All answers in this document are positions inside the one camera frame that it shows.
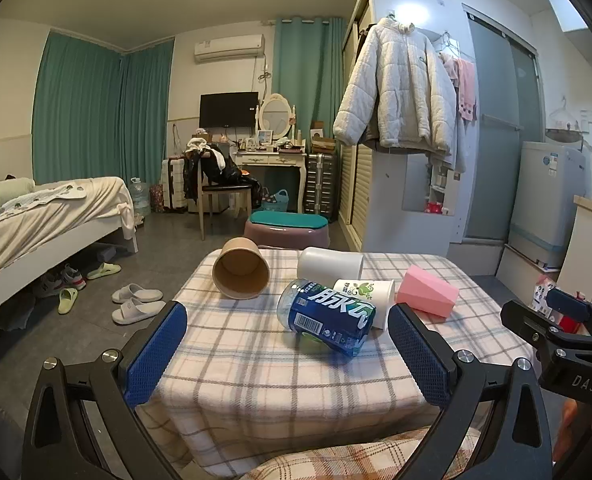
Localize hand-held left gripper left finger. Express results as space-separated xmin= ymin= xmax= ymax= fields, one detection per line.
xmin=22 ymin=300 xmax=189 ymax=480

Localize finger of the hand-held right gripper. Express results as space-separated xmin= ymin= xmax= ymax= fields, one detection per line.
xmin=546 ymin=286 xmax=592 ymax=333
xmin=500 ymin=299 xmax=592 ymax=357

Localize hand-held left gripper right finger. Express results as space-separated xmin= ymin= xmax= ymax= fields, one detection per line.
xmin=388 ymin=302 xmax=566 ymax=480

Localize blue drink bottle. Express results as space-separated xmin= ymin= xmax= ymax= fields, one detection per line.
xmin=276 ymin=278 xmax=378 ymax=359

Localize white cup with green print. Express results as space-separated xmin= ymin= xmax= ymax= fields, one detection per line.
xmin=332 ymin=278 xmax=397 ymax=331

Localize brown paper cup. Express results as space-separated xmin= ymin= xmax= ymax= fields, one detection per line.
xmin=212 ymin=237 xmax=271 ymax=301

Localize plain white cup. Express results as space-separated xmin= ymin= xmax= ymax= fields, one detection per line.
xmin=297 ymin=246 xmax=365 ymax=281

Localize person's right hand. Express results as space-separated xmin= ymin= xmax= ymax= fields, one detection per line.
xmin=560 ymin=396 xmax=584 ymax=443

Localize printed carton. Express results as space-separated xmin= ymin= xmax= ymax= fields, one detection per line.
xmin=530 ymin=274 xmax=565 ymax=322

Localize white slipper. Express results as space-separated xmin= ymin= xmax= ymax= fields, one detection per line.
xmin=111 ymin=297 xmax=167 ymax=326
xmin=112 ymin=283 xmax=164 ymax=305

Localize white board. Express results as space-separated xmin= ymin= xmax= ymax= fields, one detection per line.
xmin=494 ymin=244 xmax=562 ymax=287

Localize white cabinet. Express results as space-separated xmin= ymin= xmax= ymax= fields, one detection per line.
xmin=557 ymin=194 xmax=592 ymax=292

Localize pink wedge block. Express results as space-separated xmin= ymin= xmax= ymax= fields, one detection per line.
xmin=396 ymin=265 xmax=460 ymax=318

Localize green slipper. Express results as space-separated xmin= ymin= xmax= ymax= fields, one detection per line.
xmin=58 ymin=287 xmax=79 ymax=316
xmin=86 ymin=262 xmax=122 ymax=281

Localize plaid tablecloth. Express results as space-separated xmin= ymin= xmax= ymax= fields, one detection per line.
xmin=136 ymin=247 xmax=541 ymax=466

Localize white washing machine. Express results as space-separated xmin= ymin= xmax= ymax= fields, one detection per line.
xmin=507 ymin=140 xmax=588 ymax=269

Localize grey sneakers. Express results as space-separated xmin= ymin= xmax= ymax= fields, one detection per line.
xmin=32 ymin=264 xmax=87 ymax=299

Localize orange plaid cloth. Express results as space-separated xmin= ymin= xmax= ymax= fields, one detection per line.
xmin=246 ymin=425 xmax=481 ymax=480

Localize white wardrobe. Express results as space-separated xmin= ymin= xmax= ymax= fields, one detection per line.
xmin=338 ymin=0 xmax=465 ymax=257

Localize clear water jug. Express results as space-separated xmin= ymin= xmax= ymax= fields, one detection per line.
xmin=130 ymin=177 xmax=151 ymax=217

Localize frosted glass sliding door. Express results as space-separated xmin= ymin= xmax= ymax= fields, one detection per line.
xmin=450 ymin=4 xmax=545 ymax=245

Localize bed with cream sheet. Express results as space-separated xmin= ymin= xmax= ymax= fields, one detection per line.
xmin=0 ymin=175 xmax=139 ymax=328

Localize white striped suitcase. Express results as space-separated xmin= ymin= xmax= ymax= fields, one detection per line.
xmin=162 ymin=157 xmax=201 ymax=212

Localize wooden chair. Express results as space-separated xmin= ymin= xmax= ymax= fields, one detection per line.
xmin=196 ymin=150 xmax=255 ymax=241

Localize pink stool with teal top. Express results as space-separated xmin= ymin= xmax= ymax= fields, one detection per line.
xmin=243 ymin=211 xmax=331 ymax=251

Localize teal basket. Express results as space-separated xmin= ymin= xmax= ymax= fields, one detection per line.
xmin=260 ymin=190 xmax=291 ymax=212

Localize silver suitcase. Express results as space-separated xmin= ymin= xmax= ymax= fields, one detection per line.
xmin=303 ymin=152 xmax=339 ymax=222

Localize printed blanket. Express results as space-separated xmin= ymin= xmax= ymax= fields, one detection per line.
xmin=0 ymin=185 xmax=88 ymax=229

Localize pile of clothes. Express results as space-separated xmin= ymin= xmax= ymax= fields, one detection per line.
xmin=182 ymin=135 xmax=253 ymax=202

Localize pale green quilt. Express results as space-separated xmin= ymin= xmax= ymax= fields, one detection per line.
xmin=0 ymin=164 xmax=35 ymax=213

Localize white dressing table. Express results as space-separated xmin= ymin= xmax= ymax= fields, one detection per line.
xmin=232 ymin=150 xmax=308 ymax=216

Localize cardboard boxes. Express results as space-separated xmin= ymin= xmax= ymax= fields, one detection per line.
xmin=309 ymin=121 xmax=338 ymax=157

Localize pink garment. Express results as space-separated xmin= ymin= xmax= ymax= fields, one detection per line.
xmin=438 ymin=50 xmax=478 ymax=122

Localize narrow green curtain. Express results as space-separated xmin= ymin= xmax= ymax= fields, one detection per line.
xmin=120 ymin=40 xmax=175 ymax=186

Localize black television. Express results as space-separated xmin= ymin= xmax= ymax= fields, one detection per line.
xmin=199 ymin=91 xmax=259 ymax=129

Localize wide green curtain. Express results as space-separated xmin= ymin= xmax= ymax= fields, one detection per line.
xmin=30 ymin=30 xmax=127 ymax=187

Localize white puffer jacket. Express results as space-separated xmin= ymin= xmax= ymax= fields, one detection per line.
xmin=333 ymin=16 xmax=470 ymax=172

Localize oval vanity mirror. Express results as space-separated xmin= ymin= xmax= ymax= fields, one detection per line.
xmin=256 ymin=93 xmax=297 ymax=142

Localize green curtain behind dressing table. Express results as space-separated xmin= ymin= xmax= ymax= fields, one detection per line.
xmin=272 ymin=16 xmax=347 ymax=211

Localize skylight window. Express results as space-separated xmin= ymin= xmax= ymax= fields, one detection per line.
xmin=536 ymin=0 xmax=592 ymax=34

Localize white air conditioner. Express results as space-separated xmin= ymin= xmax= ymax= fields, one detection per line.
xmin=193 ymin=34 xmax=267 ymax=64

